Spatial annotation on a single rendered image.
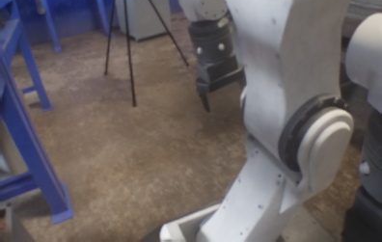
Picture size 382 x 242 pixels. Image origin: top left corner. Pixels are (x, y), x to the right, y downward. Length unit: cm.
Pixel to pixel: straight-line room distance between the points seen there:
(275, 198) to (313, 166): 12
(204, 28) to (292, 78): 24
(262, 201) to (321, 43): 30
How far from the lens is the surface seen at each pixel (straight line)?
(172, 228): 66
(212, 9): 52
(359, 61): 25
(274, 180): 52
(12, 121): 101
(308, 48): 38
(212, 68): 59
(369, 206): 32
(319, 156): 43
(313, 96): 43
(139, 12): 321
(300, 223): 86
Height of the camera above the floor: 87
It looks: 32 degrees down
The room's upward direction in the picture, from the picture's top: 6 degrees counter-clockwise
